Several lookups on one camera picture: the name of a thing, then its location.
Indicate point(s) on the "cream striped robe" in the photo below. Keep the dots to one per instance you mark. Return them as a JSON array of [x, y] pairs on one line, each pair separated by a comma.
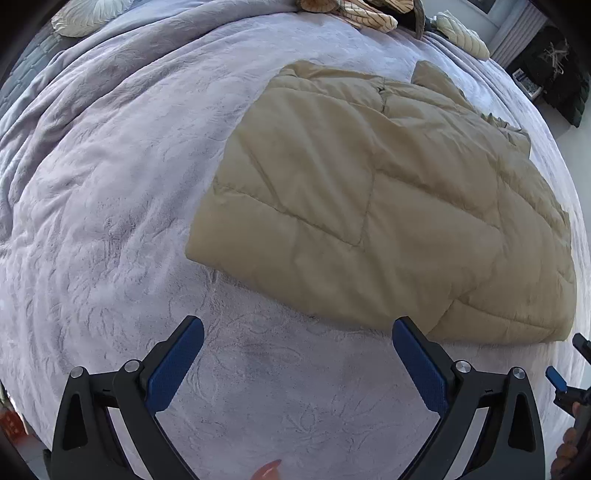
[[360, 11]]

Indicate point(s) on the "grey quilted headboard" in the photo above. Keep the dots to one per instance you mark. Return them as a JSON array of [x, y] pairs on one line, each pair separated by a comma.
[[23, 78]]

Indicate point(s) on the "dark crumpled clothing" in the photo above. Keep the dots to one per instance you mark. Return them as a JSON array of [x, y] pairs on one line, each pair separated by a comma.
[[408, 21]]

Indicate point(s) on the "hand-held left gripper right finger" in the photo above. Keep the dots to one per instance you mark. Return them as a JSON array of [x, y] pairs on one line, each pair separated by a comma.
[[422, 364]]

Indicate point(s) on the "folded cream quilted jacket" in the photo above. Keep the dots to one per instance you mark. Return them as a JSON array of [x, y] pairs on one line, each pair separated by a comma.
[[461, 34]]

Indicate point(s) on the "khaki puffer jacket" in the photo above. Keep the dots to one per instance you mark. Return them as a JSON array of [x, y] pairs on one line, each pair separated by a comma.
[[378, 203]]

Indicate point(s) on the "grey pleated curtain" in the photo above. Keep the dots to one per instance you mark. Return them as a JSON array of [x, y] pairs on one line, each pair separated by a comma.
[[517, 32]]

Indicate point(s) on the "person's left hand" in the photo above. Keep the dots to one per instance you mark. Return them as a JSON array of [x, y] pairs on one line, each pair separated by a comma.
[[268, 470]]

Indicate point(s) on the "hanging black puffer coat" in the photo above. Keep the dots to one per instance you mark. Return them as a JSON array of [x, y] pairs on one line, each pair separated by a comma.
[[570, 92]]

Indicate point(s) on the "round white pleated pillow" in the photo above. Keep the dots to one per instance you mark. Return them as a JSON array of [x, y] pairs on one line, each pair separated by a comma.
[[87, 16]]

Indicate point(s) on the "person's right hand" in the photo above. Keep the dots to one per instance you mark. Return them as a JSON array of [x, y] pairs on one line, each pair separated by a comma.
[[565, 454]]

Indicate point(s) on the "grey robe belt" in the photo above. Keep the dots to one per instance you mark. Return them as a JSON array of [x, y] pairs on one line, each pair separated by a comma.
[[419, 21]]

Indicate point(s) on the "clothes hanger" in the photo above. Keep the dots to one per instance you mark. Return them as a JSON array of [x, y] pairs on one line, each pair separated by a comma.
[[556, 55]]

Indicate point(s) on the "red printed packet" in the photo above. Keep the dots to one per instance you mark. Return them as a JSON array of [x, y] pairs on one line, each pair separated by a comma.
[[13, 427]]

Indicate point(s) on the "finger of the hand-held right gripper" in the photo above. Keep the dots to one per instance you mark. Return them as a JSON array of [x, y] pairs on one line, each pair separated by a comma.
[[556, 377], [584, 350]]

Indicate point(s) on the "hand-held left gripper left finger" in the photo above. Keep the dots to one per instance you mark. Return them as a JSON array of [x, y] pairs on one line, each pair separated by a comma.
[[178, 364]]

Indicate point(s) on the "lilac plush blanket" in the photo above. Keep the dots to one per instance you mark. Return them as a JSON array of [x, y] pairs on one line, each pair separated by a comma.
[[115, 207]]

